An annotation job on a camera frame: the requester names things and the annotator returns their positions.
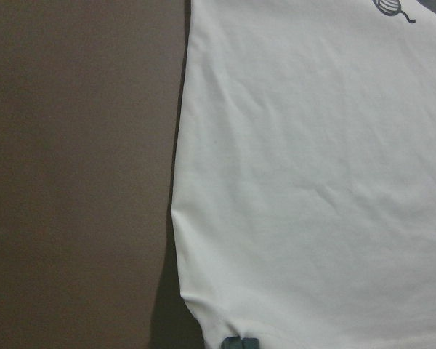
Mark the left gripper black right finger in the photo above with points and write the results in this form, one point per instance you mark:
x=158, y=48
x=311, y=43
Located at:
x=250, y=343

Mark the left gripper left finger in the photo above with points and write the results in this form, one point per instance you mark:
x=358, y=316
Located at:
x=232, y=343

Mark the cream long sleeve shirt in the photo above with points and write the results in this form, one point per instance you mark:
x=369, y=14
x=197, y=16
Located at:
x=304, y=198

